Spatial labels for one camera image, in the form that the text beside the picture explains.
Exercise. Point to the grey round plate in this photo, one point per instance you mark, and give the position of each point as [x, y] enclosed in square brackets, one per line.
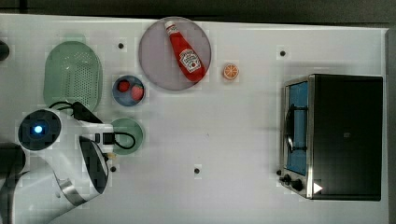
[157, 58]

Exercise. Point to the dark cup at corner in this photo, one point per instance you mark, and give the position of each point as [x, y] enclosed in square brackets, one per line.
[4, 50]

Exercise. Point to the green mug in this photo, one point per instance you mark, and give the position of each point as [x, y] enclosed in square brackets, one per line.
[129, 136]

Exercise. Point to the small red strawberry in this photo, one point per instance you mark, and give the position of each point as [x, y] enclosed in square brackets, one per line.
[123, 86]

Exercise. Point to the green perforated colander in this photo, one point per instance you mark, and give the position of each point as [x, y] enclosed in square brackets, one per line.
[73, 73]

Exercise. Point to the blue small bowl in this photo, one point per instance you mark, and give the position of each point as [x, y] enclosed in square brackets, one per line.
[124, 98]

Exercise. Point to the peeled yellow banana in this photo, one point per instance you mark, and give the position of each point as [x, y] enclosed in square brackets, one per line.
[111, 156]

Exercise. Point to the orange half slice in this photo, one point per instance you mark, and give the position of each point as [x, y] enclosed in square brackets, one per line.
[230, 71]

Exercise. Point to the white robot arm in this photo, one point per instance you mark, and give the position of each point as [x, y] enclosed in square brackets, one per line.
[74, 169]

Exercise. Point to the large red strawberry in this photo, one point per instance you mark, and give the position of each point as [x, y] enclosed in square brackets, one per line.
[137, 92]

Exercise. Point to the red ketchup bottle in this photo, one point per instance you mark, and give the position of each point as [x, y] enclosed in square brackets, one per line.
[187, 58]

